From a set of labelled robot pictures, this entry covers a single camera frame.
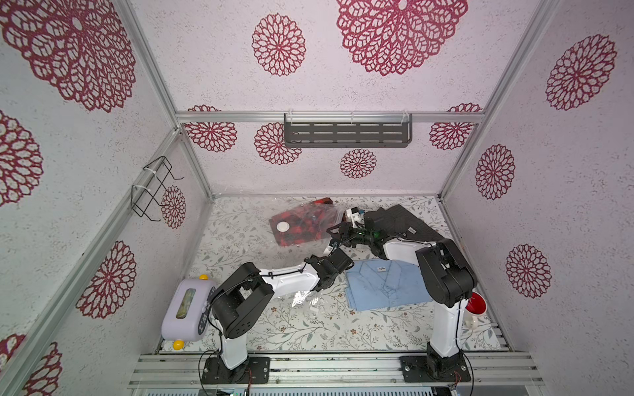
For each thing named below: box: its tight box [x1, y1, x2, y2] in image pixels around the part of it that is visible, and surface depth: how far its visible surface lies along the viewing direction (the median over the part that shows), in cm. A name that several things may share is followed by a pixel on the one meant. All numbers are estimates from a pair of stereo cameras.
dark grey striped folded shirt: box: [364, 203, 445, 242], surface depth 110 cm
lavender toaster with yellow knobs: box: [161, 273, 217, 350], surface depth 76 cm
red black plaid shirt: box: [268, 197, 345, 247], surface depth 108 cm
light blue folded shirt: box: [345, 259, 434, 312], surface depth 91 cm
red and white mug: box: [463, 291, 488, 330], surface depth 81 cm
